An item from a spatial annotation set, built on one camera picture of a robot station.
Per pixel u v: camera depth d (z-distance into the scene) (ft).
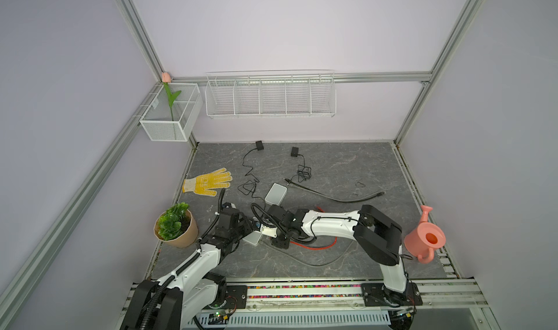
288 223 2.21
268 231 2.53
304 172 3.56
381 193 3.25
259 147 3.93
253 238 2.75
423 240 2.47
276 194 3.26
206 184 3.39
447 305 2.39
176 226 2.48
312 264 2.64
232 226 2.28
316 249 2.76
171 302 1.33
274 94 3.22
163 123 2.53
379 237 1.59
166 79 2.93
